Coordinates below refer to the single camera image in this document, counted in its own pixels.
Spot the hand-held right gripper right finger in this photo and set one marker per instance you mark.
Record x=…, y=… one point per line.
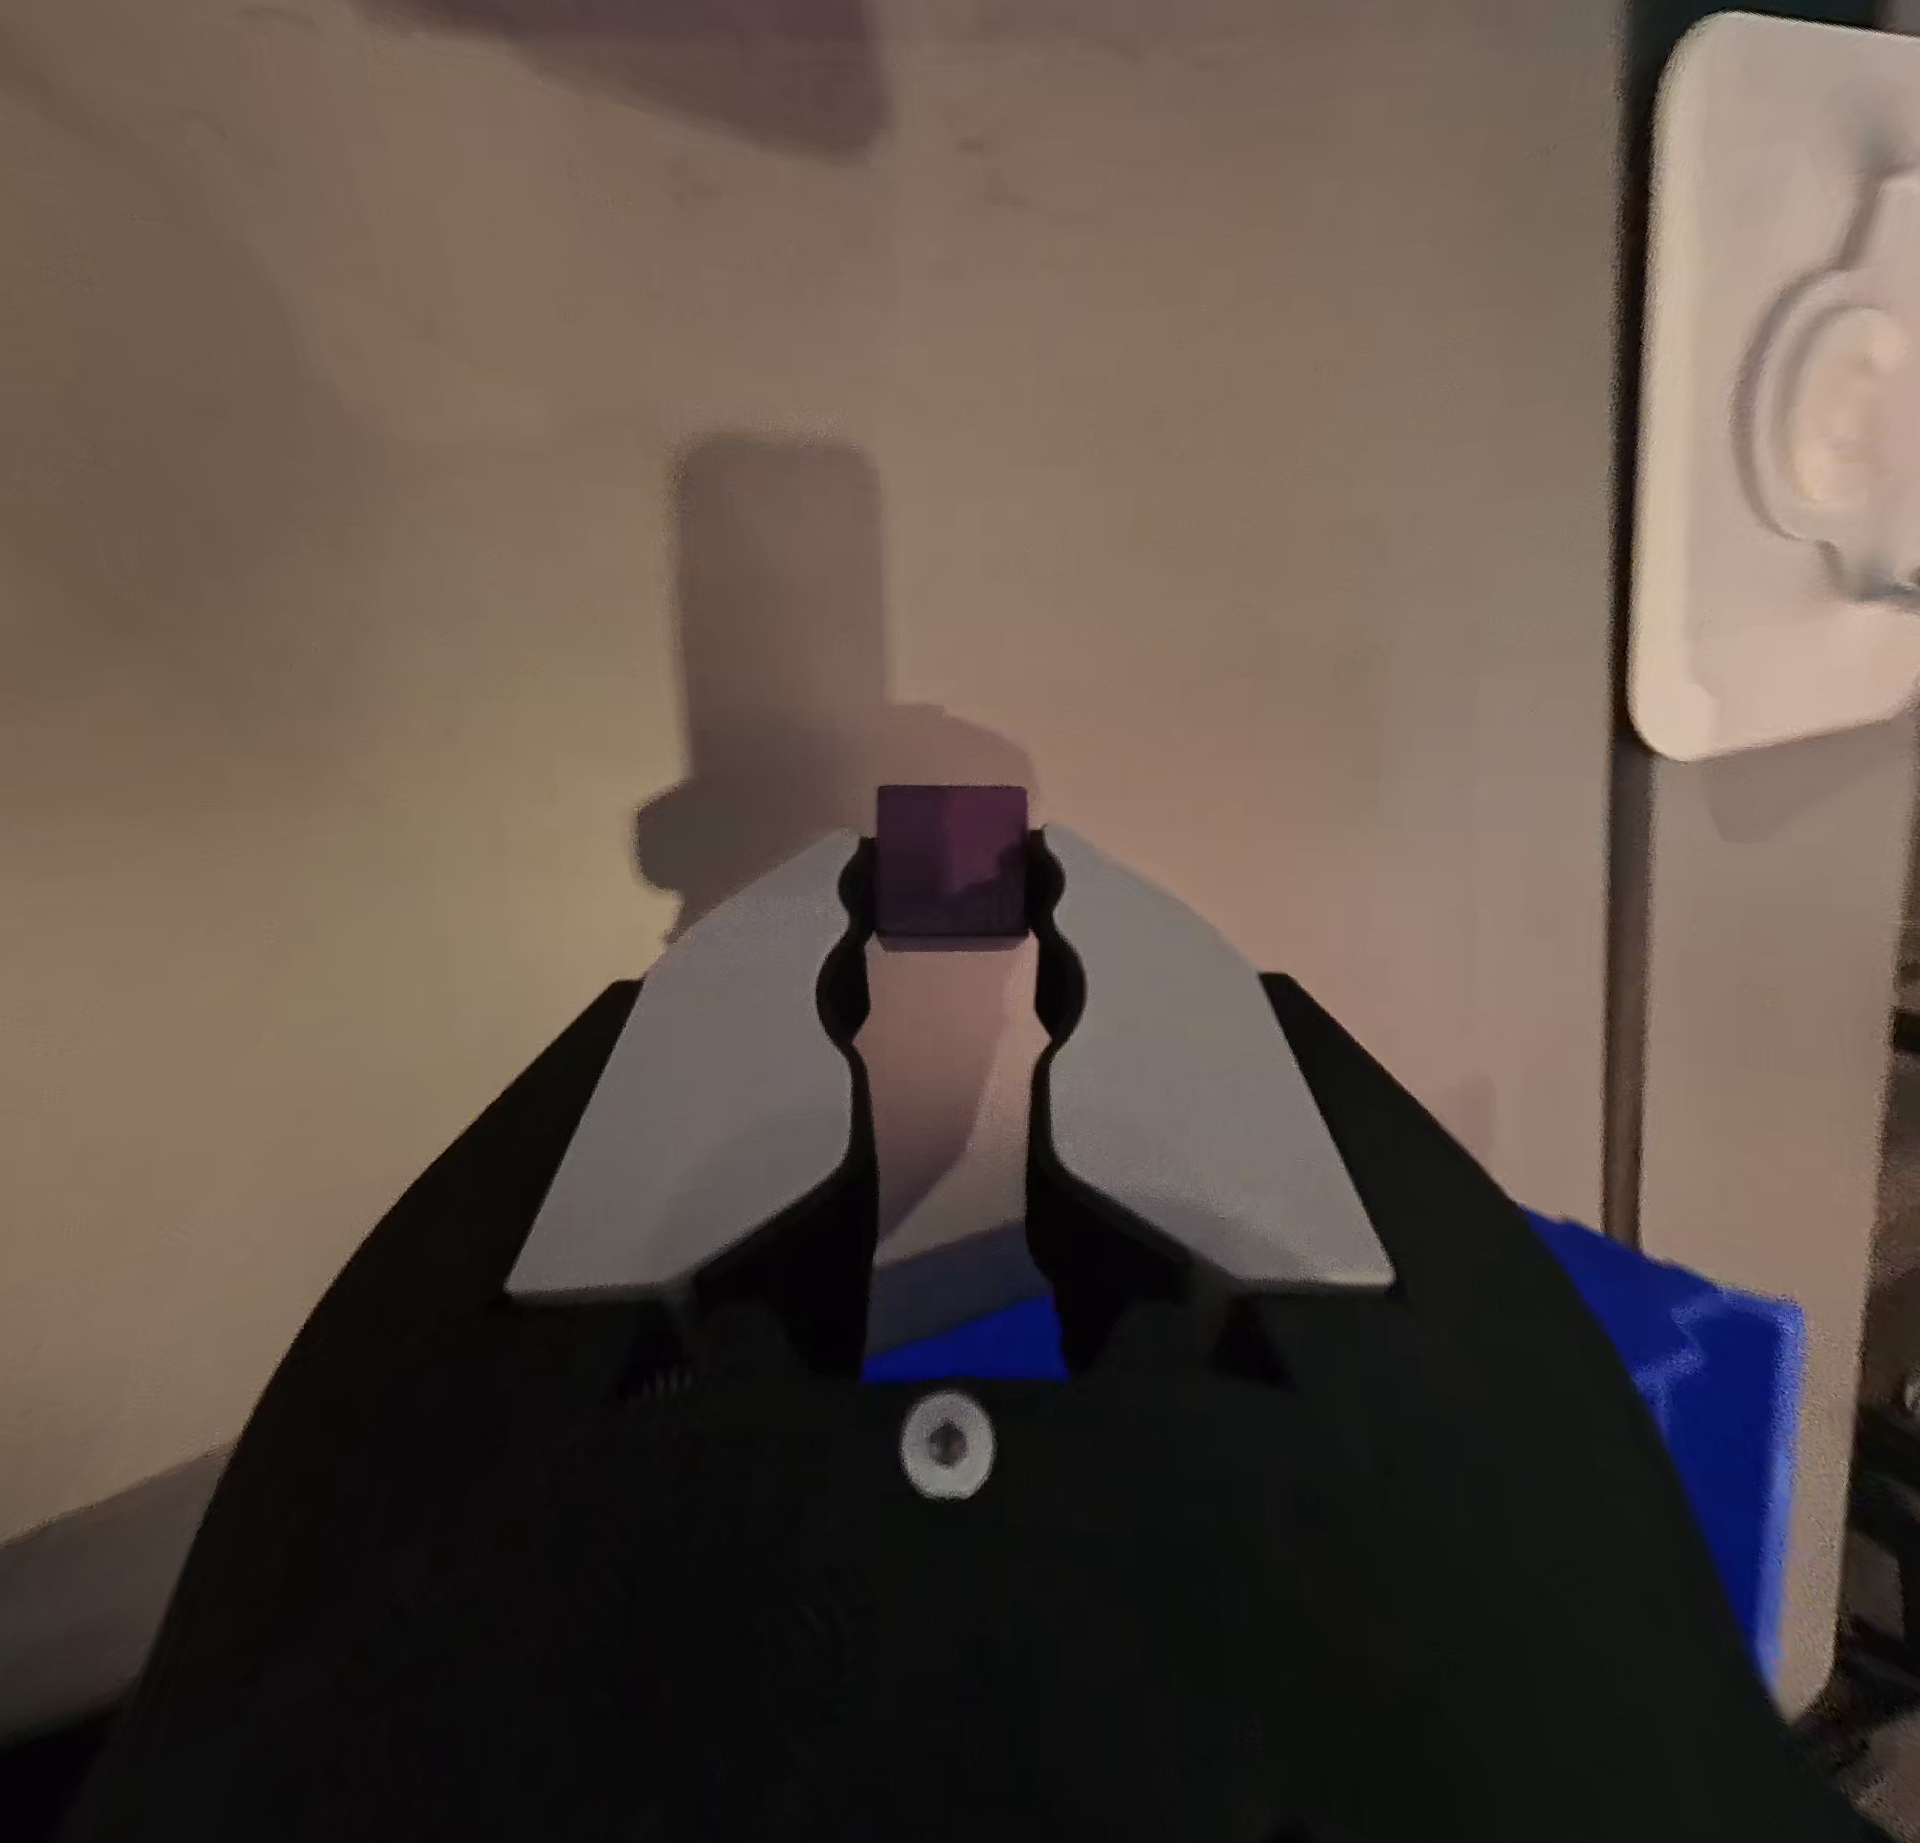
x=1199, y=1109

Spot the blue plastic bin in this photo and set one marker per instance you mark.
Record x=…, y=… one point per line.
x=1699, y=1421

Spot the purple cube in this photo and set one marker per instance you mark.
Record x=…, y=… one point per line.
x=948, y=866

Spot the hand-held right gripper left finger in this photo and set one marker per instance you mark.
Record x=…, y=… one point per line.
x=705, y=1109

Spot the white board stand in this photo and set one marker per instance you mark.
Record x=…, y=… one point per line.
x=1706, y=373

